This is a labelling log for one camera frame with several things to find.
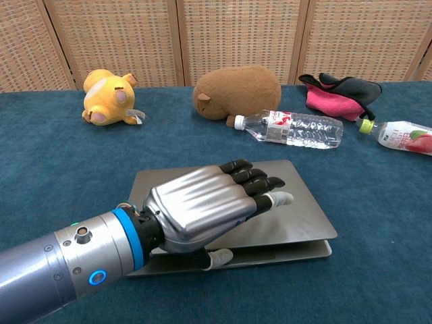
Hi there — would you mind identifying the silver laptop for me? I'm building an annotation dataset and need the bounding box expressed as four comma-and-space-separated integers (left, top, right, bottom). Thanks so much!
124, 159, 338, 278

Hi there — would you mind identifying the pink and grey cloth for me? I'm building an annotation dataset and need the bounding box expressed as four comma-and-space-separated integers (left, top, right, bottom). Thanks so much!
298, 72, 383, 122

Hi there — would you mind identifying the yellow plush toy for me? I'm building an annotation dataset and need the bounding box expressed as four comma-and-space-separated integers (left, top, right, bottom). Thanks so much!
82, 68, 148, 127

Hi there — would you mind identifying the woven bamboo folding screen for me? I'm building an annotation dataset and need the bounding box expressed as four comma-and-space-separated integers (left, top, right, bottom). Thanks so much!
0, 0, 432, 94

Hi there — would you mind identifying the brown capybara plush toy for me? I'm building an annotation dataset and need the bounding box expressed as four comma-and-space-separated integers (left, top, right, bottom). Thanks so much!
192, 64, 282, 129

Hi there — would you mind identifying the blue felt table mat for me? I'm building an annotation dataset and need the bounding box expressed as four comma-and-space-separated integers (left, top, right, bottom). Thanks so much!
0, 80, 432, 324

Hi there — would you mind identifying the clear plastic water bottle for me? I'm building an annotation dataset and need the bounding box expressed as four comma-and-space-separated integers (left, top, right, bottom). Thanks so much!
234, 109, 344, 150

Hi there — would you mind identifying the white green-capped drink bottle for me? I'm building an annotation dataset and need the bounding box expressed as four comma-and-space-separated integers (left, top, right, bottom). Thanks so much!
358, 118, 432, 157

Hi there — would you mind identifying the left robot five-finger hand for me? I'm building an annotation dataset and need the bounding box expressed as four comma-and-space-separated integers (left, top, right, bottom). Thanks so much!
141, 159, 294, 271

